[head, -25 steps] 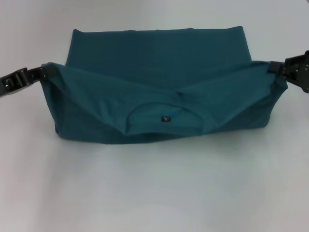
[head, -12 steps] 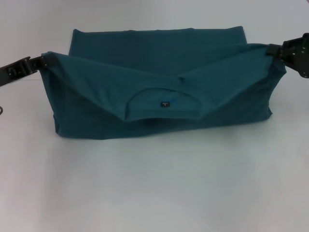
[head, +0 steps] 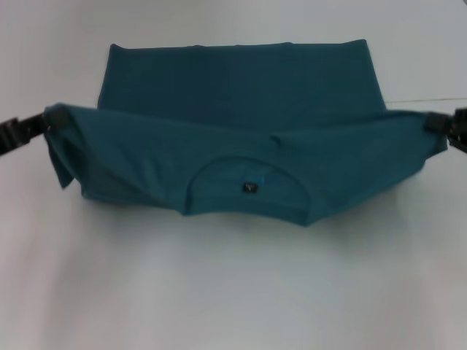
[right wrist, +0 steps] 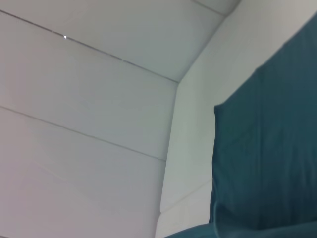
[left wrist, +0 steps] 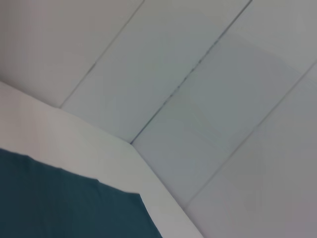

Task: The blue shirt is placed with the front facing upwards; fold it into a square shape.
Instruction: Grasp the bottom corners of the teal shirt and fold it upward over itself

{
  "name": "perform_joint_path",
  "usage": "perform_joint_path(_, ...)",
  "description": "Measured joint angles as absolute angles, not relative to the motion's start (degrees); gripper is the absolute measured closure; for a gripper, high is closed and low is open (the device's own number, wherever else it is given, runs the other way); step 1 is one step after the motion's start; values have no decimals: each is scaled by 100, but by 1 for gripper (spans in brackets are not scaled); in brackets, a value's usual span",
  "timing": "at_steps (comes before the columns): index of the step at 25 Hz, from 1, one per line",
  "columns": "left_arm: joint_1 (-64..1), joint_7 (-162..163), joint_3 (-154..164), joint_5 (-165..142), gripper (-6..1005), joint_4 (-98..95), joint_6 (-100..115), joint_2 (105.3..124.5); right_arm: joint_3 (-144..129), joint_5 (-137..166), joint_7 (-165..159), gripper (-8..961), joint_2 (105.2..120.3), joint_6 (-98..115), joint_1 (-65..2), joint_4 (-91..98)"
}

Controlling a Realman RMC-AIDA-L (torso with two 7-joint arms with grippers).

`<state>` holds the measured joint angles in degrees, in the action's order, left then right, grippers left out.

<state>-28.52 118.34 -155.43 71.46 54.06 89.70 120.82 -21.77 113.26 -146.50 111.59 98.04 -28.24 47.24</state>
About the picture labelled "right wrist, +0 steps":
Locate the teal FREE print t-shirt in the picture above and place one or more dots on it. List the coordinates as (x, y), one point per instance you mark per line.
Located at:
(267, 148)

